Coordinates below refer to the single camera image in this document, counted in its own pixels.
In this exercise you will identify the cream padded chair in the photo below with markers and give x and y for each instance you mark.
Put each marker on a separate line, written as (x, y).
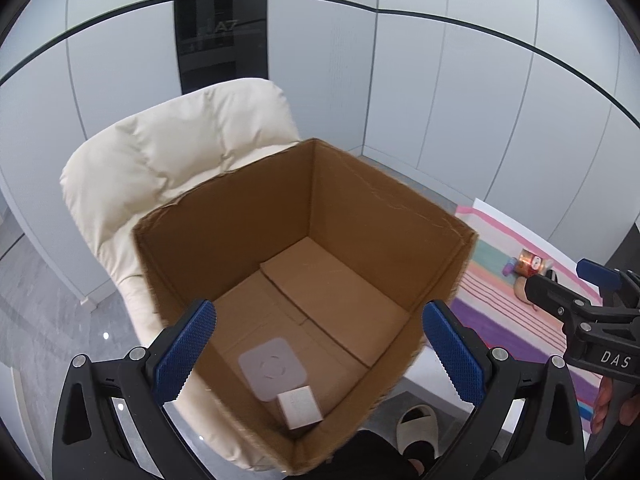
(150, 160)

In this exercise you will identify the small white box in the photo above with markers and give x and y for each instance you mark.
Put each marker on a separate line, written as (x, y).
(300, 407)

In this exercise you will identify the black glass panel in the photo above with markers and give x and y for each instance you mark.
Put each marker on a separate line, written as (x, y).
(220, 35)

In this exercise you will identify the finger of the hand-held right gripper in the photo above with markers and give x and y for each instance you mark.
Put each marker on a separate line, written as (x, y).
(596, 271)
(550, 295)

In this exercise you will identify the person's dark trouser leg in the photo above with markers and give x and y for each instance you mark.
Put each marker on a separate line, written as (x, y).
(370, 452)

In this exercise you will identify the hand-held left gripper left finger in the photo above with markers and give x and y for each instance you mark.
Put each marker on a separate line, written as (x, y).
(186, 355)

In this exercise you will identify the pale blue translucent box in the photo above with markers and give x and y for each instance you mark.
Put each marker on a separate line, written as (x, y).
(510, 266)

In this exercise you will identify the red and gold can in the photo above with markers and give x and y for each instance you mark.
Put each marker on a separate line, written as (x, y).
(530, 261)

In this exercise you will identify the cream slipper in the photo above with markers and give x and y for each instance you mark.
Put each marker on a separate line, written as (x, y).
(417, 425)

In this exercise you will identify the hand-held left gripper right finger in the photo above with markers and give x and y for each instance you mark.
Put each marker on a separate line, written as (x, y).
(452, 355)

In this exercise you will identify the striped pastel blanket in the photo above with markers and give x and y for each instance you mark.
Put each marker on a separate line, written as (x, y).
(500, 320)

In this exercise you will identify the person's right hand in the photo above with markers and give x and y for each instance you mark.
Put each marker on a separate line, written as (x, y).
(607, 402)

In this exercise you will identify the grey square pad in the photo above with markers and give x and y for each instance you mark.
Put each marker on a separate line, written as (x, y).
(270, 365)

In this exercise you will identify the brown tape roll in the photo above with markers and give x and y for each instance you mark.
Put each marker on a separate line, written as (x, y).
(522, 291)

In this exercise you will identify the brown cardboard box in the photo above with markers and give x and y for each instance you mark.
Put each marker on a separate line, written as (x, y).
(350, 200)

